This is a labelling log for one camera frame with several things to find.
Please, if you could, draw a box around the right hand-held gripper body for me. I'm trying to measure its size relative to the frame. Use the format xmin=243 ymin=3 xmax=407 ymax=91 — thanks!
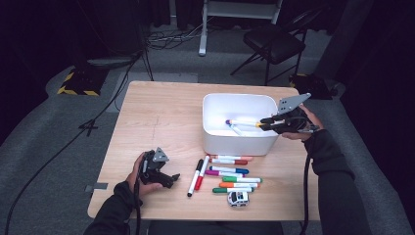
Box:
xmin=268 ymin=92 xmax=321 ymax=135

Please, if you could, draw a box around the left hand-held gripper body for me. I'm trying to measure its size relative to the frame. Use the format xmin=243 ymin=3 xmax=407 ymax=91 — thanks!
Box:
xmin=138 ymin=147 xmax=174 ymax=184

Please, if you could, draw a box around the black marker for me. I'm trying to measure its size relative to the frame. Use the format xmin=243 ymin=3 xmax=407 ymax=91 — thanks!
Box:
xmin=186 ymin=158 xmax=205 ymax=198

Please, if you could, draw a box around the white plastic bin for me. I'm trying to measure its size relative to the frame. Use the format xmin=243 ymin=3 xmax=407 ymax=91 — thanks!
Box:
xmin=202 ymin=92 xmax=280 ymax=157

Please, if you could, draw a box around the magenta marker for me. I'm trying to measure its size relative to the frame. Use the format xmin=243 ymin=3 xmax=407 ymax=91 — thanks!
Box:
xmin=204 ymin=169 xmax=247 ymax=178

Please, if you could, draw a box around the salmon marker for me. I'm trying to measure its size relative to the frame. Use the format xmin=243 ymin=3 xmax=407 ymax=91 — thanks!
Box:
xmin=209 ymin=155 xmax=254 ymax=163

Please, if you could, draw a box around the purple marker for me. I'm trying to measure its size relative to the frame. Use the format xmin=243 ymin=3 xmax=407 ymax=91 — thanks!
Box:
xmin=225 ymin=118 xmax=257 ymax=127

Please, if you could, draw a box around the dark red marker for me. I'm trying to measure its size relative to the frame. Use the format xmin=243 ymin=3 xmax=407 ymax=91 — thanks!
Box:
xmin=208 ymin=158 xmax=249 ymax=165

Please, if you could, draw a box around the dark green marker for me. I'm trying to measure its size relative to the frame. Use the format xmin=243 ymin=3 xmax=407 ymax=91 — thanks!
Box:
xmin=211 ymin=186 xmax=255 ymax=194

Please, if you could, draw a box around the orange marker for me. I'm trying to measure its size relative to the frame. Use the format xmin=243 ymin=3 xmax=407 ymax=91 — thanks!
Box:
xmin=218 ymin=181 xmax=261 ymax=189

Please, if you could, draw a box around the white toy police car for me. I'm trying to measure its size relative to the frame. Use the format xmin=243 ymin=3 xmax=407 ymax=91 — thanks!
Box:
xmin=227 ymin=190 xmax=251 ymax=208

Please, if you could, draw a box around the person's left hand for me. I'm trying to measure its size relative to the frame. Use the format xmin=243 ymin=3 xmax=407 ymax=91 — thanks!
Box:
xmin=125 ymin=151 xmax=164 ymax=198

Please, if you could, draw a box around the person's right hand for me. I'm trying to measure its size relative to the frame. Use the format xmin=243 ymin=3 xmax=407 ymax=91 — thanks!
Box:
xmin=282 ymin=104 xmax=325 ymax=142

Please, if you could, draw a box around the yellow black striped base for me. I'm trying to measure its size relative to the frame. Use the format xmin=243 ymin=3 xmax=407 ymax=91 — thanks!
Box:
xmin=57 ymin=67 xmax=110 ymax=97
xmin=288 ymin=72 xmax=334 ymax=101

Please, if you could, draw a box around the grey tape strip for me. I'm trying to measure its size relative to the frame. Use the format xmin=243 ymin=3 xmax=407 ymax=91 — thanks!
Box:
xmin=84 ymin=182 xmax=109 ymax=193

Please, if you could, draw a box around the black folding chair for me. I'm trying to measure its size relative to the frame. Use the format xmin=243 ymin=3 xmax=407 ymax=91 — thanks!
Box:
xmin=229 ymin=7 xmax=322 ymax=86

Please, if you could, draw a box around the white metal stand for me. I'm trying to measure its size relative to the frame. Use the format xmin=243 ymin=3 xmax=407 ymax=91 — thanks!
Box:
xmin=198 ymin=0 xmax=284 ymax=57

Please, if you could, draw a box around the left hand-held gripper cable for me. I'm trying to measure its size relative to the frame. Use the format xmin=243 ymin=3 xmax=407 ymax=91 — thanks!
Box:
xmin=132 ymin=177 xmax=143 ymax=235

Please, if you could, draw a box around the long black floor cable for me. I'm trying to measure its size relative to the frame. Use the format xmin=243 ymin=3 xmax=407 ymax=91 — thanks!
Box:
xmin=3 ymin=48 xmax=146 ymax=235

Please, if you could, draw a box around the tangle of floor cables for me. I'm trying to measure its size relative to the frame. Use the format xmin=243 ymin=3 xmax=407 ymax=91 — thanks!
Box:
xmin=145 ymin=23 xmax=205 ymax=51

